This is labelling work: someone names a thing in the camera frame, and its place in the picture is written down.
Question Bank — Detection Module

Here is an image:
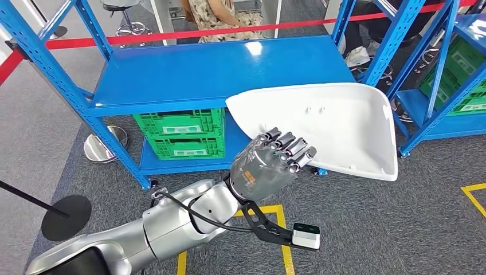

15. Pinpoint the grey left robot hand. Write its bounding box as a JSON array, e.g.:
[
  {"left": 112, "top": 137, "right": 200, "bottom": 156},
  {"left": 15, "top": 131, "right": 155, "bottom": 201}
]
[{"left": 229, "top": 127, "right": 318, "bottom": 203}]

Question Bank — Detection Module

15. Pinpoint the white plastic part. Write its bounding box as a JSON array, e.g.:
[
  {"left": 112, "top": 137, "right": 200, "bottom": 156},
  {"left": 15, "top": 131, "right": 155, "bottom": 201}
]
[{"left": 225, "top": 82, "right": 399, "bottom": 182}]

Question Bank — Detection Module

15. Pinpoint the blue metal shelf rack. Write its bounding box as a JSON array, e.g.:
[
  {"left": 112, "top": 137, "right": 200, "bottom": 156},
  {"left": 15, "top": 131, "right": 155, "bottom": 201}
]
[
  {"left": 0, "top": 0, "right": 428, "bottom": 191},
  {"left": 385, "top": 0, "right": 486, "bottom": 159}
]

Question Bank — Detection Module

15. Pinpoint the green plastic crate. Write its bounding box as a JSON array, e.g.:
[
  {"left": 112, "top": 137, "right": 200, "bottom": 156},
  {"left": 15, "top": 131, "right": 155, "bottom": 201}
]
[
  {"left": 132, "top": 108, "right": 226, "bottom": 140},
  {"left": 146, "top": 135, "right": 226, "bottom": 161},
  {"left": 418, "top": 36, "right": 486, "bottom": 116}
]

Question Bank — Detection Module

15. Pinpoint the person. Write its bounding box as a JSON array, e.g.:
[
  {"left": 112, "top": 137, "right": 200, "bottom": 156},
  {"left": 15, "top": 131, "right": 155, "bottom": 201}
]
[
  {"left": 339, "top": 0, "right": 437, "bottom": 69},
  {"left": 181, "top": 0, "right": 266, "bottom": 43}
]

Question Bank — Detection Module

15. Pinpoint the swivel stool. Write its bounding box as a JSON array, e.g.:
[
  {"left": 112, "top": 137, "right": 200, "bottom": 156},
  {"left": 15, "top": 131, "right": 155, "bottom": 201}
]
[
  {"left": 100, "top": 0, "right": 152, "bottom": 48},
  {"left": 349, "top": 62, "right": 394, "bottom": 87}
]

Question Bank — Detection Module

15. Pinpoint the red barrier tape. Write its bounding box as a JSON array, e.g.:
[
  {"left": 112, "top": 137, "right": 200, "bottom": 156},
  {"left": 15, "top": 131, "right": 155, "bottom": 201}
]
[
  {"left": 0, "top": 49, "right": 24, "bottom": 87},
  {"left": 45, "top": 0, "right": 479, "bottom": 51}
]

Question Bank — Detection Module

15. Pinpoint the yellow floor tape square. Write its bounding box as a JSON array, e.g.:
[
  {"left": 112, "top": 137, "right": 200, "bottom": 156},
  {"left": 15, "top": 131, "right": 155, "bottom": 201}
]
[{"left": 460, "top": 183, "right": 486, "bottom": 220}]

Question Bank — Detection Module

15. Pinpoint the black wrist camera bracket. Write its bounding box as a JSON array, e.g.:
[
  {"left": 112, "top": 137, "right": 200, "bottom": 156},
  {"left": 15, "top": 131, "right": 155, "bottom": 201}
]
[{"left": 241, "top": 201, "right": 295, "bottom": 248}]

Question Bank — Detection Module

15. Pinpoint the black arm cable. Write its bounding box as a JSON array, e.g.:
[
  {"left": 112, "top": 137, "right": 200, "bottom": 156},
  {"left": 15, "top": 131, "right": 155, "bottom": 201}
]
[{"left": 154, "top": 191, "right": 253, "bottom": 234}]

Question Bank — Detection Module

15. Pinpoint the silver stanchion post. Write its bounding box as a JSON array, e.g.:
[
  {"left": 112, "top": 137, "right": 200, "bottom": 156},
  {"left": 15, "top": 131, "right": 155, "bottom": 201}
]
[{"left": 4, "top": 38, "right": 129, "bottom": 164}]

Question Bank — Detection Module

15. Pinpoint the black stanchion post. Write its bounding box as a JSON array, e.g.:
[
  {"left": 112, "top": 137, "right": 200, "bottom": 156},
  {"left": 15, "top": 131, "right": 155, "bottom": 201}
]
[{"left": 0, "top": 179, "right": 93, "bottom": 242}]

